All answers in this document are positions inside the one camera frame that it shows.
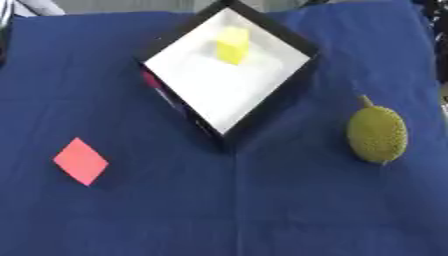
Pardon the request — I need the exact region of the black box with white inside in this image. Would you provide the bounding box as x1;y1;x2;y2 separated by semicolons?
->
134;0;322;149

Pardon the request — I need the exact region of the yellow block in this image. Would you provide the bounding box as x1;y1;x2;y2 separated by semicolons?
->
215;26;252;66

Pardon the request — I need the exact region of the pink flat square block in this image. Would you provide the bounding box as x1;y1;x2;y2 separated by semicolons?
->
50;136;112;187

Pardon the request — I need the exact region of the green toy durian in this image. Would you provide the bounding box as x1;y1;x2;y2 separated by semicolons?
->
344;94;410;166

